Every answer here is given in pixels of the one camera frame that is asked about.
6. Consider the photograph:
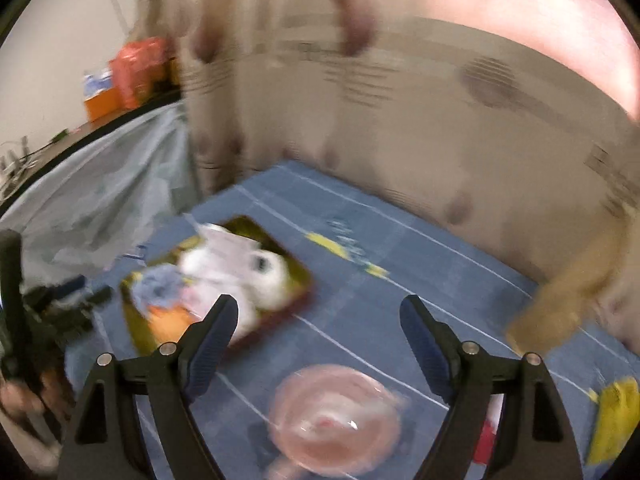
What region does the light green plastic bag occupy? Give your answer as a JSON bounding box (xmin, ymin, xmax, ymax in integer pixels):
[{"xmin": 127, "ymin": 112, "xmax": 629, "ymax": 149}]
[{"xmin": 1, "ymin": 102, "xmax": 202, "ymax": 286}]

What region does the kraft paper snack bag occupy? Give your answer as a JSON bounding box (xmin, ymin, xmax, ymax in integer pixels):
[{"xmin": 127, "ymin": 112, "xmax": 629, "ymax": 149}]
[{"xmin": 506, "ymin": 208, "xmax": 639, "ymax": 356}]

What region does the floral white sachet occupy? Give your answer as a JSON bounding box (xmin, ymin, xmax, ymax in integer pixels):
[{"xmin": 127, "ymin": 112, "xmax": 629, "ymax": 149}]
[{"xmin": 198, "ymin": 223, "xmax": 259, "ymax": 281}]

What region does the orange plush toy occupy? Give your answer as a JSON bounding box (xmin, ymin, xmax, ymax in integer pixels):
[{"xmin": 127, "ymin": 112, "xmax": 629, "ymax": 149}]
[{"xmin": 148, "ymin": 306, "xmax": 196, "ymax": 344}]

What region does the red plastic bag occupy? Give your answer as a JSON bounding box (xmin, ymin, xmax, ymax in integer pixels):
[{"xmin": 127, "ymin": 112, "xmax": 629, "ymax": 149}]
[{"xmin": 82, "ymin": 37, "xmax": 170, "ymax": 122}]

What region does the light blue fluffy sock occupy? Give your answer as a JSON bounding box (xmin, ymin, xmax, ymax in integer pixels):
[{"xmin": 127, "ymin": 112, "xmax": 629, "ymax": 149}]
[{"xmin": 130, "ymin": 263, "xmax": 186, "ymax": 316}]

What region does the gold red tin box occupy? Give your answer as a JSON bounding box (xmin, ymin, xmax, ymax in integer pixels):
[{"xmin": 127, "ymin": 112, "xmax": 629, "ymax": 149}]
[{"xmin": 119, "ymin": 216, "xmax": 316, "ymax": 354}]

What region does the blue checked tablecloth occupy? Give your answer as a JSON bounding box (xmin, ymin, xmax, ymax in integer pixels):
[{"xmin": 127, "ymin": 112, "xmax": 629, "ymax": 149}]
[{"xmin": 64, "ymin": 159, "xmax": 640, "ymax": 480}]

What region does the red sleep mask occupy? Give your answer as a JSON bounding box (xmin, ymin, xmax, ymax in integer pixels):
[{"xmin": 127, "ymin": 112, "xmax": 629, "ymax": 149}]
[{"xmin": 473, "ymin": 394, "xmax": 504, "ymax": 466}]

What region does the yellow tissue pack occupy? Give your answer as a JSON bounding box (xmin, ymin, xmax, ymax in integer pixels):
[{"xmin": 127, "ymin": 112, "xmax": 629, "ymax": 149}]
[{"xmin": 587, "ymin": 376, "xmax": 639, "ymax": 466}]

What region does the pink ceramic mug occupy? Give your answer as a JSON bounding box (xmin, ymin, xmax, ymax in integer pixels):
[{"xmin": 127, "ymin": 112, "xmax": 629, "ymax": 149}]
[{"xmin": 266, "ymin": 364, "xmax": 407, "ymax": 479}]

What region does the white fluffy sock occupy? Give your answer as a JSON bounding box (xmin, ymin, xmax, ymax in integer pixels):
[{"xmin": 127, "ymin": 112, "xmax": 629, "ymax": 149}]
[{"xmin": 244, "ymin": 249, "xmax": 290, "ymax": 311}]

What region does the person's hand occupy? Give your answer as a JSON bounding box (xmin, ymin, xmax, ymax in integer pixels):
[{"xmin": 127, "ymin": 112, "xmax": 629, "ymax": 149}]
[{"xmin": 1, "ymin": 363, "xmax": 75, "ymax": 432}]

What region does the beige leaf print curtain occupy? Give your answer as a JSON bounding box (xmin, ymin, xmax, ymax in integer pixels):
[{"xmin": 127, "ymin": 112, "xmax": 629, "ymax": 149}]
[{"xmin": 136, "ymin": 0, "xmax": 639, "ymax": 278}]

